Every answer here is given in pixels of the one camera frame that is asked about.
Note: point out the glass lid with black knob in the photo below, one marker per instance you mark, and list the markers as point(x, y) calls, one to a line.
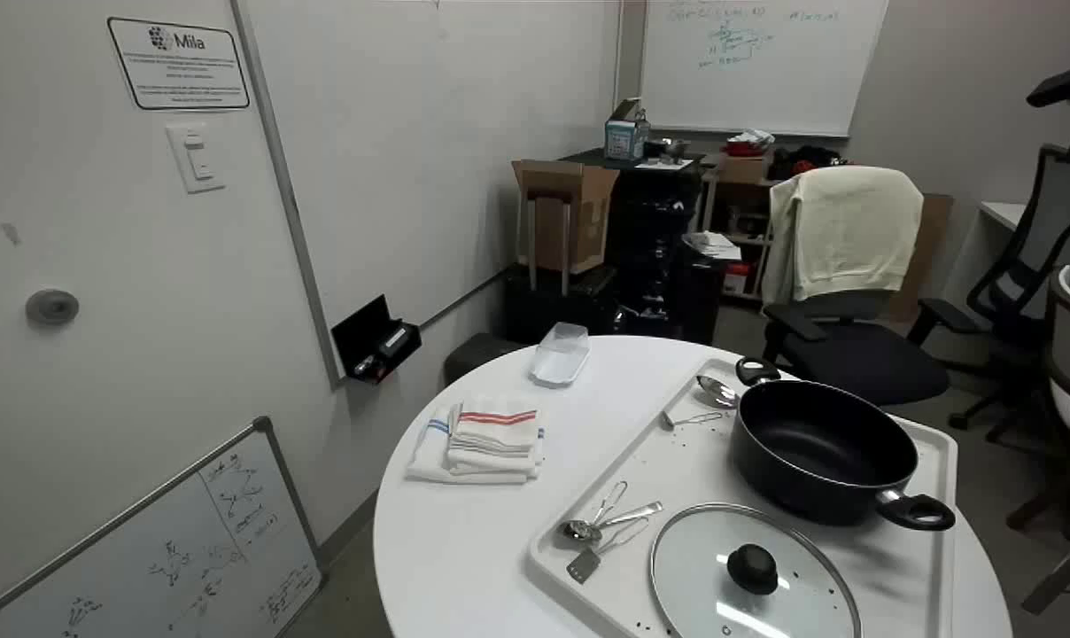
point(720, 572)

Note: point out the black cooking pot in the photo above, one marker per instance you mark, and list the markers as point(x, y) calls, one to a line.
point(826, 456)

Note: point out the clear plastic container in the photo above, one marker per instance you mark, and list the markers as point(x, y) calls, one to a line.
point(562, 355)

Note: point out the cardboard box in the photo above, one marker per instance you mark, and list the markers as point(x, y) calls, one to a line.
point(562, 212)

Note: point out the folded white striped towel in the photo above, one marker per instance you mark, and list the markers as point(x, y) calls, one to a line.
point(479, 443)

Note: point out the black filing cabinet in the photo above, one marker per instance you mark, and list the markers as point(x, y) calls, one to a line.
point(645, 225)

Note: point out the black marker tray holder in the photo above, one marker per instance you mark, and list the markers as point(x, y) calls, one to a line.
point(372, 340)

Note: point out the large metal spoon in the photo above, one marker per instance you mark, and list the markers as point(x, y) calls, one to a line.
point(718, 390)

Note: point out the metal measuring spoons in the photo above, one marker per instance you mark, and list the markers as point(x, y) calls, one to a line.
point(601, 533)

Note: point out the white plastic tray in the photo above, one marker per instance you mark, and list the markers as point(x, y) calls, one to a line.
point(758, 508)

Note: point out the round white table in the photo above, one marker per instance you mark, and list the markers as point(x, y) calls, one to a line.
point(479, 562)

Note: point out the office chair with cream cloth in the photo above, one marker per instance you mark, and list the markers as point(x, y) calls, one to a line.
point(842, 243)

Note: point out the small leaning whiteboard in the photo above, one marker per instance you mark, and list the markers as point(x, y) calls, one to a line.
point(221, 550)

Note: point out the black mesh office chair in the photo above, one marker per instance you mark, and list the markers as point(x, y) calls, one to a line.
point(1009, 297)

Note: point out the wall whiteboard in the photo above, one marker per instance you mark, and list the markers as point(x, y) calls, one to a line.
point(782, 66)
point(394, 127)

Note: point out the far wall whiteboard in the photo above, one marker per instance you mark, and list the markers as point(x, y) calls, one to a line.
point(782, 66)

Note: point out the white light switch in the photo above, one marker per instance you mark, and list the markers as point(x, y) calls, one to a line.
point(192, 158)

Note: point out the wall notice sign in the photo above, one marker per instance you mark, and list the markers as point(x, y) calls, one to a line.
point(180, 66)

